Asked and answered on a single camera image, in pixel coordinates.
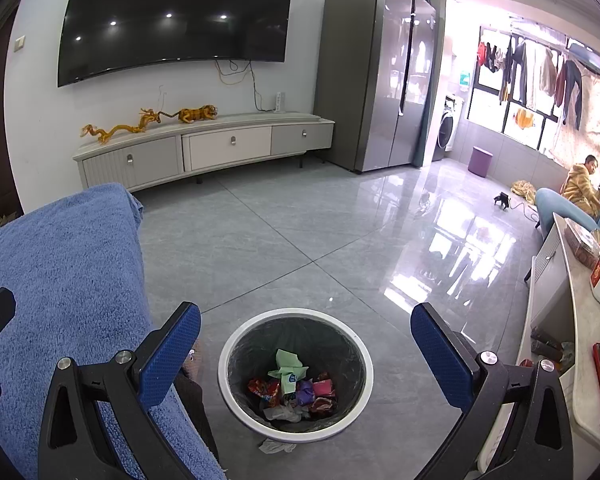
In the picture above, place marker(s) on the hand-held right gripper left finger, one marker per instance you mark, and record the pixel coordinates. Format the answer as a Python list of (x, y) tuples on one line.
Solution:
[(170, 355)]

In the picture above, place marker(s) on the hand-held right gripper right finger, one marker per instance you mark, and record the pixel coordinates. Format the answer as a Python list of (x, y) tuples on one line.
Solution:
[(440, 355)]

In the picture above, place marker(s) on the white round trash bin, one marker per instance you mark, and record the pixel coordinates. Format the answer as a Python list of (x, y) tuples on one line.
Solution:
[(330, 355)]

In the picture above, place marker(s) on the green wrapper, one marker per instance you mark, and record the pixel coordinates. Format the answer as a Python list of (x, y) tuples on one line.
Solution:
[(285, 362)]

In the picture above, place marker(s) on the dark cloth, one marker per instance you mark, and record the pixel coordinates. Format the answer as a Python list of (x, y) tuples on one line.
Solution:
[(195, 410)]

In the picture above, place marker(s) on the blue fluffy blanket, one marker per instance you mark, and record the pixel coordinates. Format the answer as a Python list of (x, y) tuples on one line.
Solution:
[(55, 260)]

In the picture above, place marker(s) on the beige doormat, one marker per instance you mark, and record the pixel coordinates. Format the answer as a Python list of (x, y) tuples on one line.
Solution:
[(2, 221)]

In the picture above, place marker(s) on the dark red wrapper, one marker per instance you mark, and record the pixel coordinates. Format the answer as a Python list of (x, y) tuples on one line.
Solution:
[(322, 405)]

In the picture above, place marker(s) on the white crumpled tissue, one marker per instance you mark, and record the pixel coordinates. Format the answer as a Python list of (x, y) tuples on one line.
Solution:
[(277, 446), (285, 414)]

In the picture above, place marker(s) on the purple wrapper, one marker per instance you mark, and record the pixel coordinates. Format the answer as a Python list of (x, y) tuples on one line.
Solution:
[(305, 391)]

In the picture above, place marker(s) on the white marble table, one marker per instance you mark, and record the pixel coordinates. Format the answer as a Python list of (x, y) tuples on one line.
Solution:
[(580, 320)]

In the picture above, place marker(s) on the small black floor device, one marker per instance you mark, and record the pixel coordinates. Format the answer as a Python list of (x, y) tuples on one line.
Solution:
[(502, 200)]

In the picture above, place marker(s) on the clear snack box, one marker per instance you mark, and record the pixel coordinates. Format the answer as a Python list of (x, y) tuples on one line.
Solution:
[(580, 245)]

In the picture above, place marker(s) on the yellow cloth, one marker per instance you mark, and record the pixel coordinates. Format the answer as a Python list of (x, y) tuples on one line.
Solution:
[(522, 190)]

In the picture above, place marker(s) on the blue chair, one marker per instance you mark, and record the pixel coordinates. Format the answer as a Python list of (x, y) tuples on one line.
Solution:
[(555, 205)]

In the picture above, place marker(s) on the purple stool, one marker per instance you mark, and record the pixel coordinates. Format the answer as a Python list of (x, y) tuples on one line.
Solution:
[(480, 162)]

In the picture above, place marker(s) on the golden dragon figurine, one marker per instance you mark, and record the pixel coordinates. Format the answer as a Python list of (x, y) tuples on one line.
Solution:
[(105, 132)]

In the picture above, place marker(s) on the grey white television cabinet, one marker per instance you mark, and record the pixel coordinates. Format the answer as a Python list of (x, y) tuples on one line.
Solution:
[(230, 142)]

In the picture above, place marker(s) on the white washing machine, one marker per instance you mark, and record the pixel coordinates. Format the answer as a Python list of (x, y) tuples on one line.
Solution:
[(447, 130)]

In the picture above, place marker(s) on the golden tiger figurine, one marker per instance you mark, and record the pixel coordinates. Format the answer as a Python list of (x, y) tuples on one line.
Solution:
[(197, 113)]

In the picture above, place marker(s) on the white power strip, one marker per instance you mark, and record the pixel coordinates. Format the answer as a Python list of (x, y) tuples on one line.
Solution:
[(280, 102)]

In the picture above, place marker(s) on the grey double-door fridge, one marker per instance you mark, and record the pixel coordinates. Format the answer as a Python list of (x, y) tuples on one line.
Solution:
[(370, 85)]

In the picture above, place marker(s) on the patterned hanging cloth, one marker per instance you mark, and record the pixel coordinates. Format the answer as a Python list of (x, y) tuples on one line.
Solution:
[(595, 120)]

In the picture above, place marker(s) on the row of hanging clothes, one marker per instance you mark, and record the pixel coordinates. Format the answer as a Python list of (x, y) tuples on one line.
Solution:
[(530, 70)]

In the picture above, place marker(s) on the wall light switch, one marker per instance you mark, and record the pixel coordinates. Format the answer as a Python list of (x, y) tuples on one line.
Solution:
[(20, 44)]

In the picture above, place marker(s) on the black wall television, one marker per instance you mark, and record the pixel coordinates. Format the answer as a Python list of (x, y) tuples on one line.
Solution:
[(175, 10)]

